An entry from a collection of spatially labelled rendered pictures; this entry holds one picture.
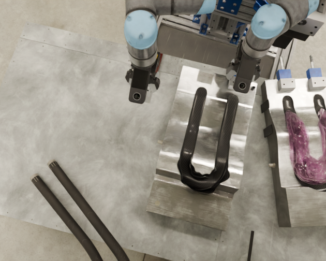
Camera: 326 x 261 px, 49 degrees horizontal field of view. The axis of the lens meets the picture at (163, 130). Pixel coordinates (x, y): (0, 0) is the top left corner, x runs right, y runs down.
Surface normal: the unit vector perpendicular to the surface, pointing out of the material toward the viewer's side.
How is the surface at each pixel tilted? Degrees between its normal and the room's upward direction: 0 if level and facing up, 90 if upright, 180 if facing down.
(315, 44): 0
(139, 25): 0
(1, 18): 0
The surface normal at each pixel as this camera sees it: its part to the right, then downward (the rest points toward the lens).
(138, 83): -0.08, 0.27
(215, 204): 0.02, -0.25
